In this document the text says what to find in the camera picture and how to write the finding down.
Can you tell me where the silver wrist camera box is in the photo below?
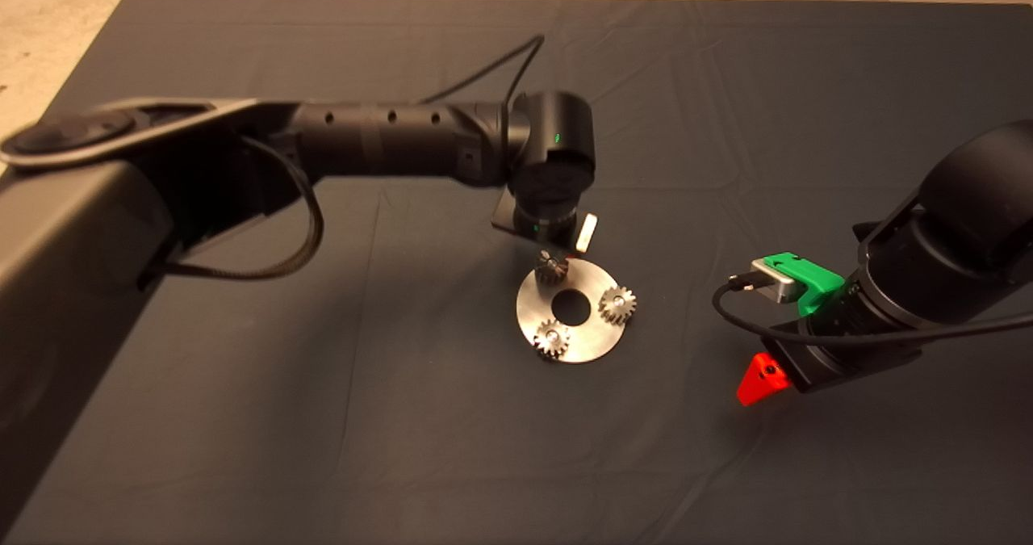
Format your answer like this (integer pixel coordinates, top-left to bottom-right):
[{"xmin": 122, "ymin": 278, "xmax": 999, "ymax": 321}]
[{"xmin": 751, "ymin": 258, "xmax": 800, "ymax": 305}]

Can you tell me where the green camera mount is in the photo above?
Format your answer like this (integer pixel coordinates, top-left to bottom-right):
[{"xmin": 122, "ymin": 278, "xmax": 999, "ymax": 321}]
[{"xmin": 763, "ymin": 252, "xmax": 847, "ymax": 317}]

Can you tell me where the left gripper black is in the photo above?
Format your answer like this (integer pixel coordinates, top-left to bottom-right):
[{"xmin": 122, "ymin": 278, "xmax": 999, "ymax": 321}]
[{"xmin": 491, "ymin": 188, "xmax": 599, "ymax": 258}]

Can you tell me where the round metal carrier plate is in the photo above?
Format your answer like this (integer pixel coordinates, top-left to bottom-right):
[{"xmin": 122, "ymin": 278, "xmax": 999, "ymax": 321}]
[{"xmin": 516, "ymin": 258, "xmax": 628, "ymax": 363}]

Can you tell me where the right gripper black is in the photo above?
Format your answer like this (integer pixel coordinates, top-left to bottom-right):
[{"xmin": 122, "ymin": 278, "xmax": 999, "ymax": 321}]
[{"xmin": 736, "ymin": 329, "xmax": 922, "ymax": 408}]

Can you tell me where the black camera cable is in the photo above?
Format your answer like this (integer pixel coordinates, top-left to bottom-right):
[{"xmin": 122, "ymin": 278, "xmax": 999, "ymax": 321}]
[
  {"xmin": 712, "ymin": 273, "xmax": 1033, "ymax": 347},
  {"xmin": 418, "ymin": 33, "xmax": 546, "ymax": 108}
]

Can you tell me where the dark grey table cloth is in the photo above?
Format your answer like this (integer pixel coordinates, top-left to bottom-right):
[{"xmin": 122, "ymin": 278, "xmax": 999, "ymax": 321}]
[{"xmin": 0, "ymin": 0, "xmax": 1033, "ymax": 545}]

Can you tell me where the long black braided sleeve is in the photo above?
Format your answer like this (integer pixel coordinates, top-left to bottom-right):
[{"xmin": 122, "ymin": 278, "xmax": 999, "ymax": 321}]
[{"xmin": 161, "ymin": 136, "xmax": 326, "ymax": 282}]

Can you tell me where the small steel planetary gear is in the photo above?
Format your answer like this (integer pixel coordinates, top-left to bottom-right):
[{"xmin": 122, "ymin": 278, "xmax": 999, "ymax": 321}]
[
  {"xmin": 532, "ymin": 319, "xmax": 572, "ymax": 360},
  {"xmin": 599, "ymin": 286, "xmax": 638, "ymax": 326},
  {"xmin": 534, "ymin": 249, "xmax": 571, "ymax": 287}
]

